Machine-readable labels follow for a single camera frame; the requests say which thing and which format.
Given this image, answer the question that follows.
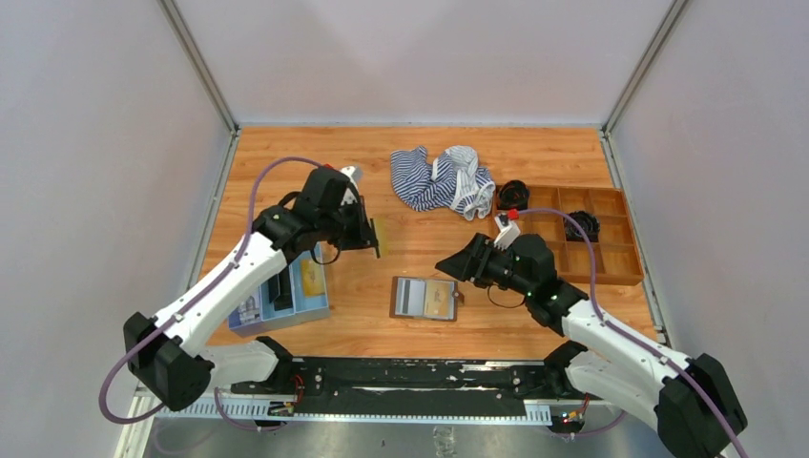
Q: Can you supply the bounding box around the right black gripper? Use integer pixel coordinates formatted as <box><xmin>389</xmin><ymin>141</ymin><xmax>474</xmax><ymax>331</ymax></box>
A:
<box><xmin>436</xmin><ymin>233</ymin><xmax>534</xmax><ymax>298</ymax></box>

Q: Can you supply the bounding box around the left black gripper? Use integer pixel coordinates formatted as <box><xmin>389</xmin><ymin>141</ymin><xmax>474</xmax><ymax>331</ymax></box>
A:
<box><xmin>319</xmin><ymin>196</ymin><xmax>380</xmax><ymax>251</ymax></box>

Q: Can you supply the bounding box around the gold credit card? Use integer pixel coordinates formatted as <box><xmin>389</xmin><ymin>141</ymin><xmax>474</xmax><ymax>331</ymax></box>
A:
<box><xmin>373</xmin><ymin>218</ymin><xmax>388</xmax><ymax>258</ymax></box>

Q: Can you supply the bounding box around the brown leather card holder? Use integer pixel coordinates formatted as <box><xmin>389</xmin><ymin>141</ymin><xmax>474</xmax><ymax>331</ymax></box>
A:
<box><xmin>389</xmin><ymin>276</ymin><xmax>465</xmax><ymax>322</ymax></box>

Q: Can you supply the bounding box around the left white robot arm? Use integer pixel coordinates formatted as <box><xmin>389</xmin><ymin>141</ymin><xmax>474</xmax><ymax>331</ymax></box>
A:
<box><xmin>123</xmin><ymin>165</ymin><xmax>378</xmax><ymax>411</ymax></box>

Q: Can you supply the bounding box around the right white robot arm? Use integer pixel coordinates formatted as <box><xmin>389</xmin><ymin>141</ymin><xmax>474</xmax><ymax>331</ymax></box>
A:
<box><xmin>436</xmin><ymin>234</ymin><xmax>749</xmax><ymax>457</ymax></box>

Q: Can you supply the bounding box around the gold card in box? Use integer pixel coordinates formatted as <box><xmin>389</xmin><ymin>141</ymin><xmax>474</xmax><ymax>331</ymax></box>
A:
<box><xmin>300</xmin><ymin>259</ymin><xmax>326</xmax><ymax>298</ymax></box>

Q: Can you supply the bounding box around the black coiled belt top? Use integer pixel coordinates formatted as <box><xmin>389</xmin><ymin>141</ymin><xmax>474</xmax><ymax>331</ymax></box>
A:
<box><xmin>495</xmin><ymin>179</ymin><xmax>530</xmax><ymax>211</ymax></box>

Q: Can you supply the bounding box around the black coiled belt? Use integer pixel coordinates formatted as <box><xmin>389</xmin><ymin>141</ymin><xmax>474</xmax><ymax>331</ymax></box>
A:
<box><xmin>563</xmin><ymin>210</ymin><xmax>601</xmax><ymax>242</ymax></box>
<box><xmin>495</xmin><ymin>179</ymin><xmax>530</xmax><ymax>211</ymax></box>

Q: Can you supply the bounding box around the blue striped cloth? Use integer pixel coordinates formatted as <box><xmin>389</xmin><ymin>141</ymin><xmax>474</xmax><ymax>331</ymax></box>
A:
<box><xmin>389</xmin><ymin>145</ymin><xmax>495</xmax><ymax>220</ymax></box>

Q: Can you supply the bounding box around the blue plastic organizer box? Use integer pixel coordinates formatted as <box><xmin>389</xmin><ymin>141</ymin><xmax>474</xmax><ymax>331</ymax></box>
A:
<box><xmin>227</xmin><ymin>246</ymin><xmax>331</xmax><ymax>337</ymax></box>

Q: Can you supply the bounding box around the black coiled belt right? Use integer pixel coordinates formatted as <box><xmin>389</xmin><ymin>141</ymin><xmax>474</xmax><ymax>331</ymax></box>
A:
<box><xmin>563</xmin><ymin>210</ymin><xmax>601</xmax><ymax>242</ymax></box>

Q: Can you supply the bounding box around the wooden compartment tray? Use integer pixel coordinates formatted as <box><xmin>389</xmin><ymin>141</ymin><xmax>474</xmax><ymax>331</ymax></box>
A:
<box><xmin>492</xmin><ymin>180</ymin><xmax>644</xmax><ymax>286</ymax></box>

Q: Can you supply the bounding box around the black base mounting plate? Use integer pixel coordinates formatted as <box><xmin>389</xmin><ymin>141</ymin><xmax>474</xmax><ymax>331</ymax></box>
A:
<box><xmin>229</xmin><ymin>357</ymin><xmax>586</xmax><ymax>418</ymax></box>

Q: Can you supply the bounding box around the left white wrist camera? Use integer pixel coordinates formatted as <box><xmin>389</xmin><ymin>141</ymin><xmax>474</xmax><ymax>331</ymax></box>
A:
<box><xmin>340</xmin><ymin>165</ymin><xmax>363</xmax><ymax>206</ymax></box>

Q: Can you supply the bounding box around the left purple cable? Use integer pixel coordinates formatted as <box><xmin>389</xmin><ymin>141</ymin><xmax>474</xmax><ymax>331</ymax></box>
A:
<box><xmin>98</xmin><ymin>156</ymin><xmax>336</xmax><ymax>433</ymax></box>

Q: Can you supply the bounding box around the purple cable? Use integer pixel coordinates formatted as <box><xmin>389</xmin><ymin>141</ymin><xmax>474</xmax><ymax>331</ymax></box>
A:
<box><xmin>98</xmin><ymin>156</ymin><xmax>336</xmax><ymax>433</ymax></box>
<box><xmin>505</xmin><ymin>207</ymin><xmax>750</xmax><ymax>458</ymax></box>

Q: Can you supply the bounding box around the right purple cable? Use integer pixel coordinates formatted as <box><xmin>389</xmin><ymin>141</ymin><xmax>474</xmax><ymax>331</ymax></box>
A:
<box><xmin>505</xmin><ymin>207</ymin><xmax>750</xmax><ymax>458</ymax></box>

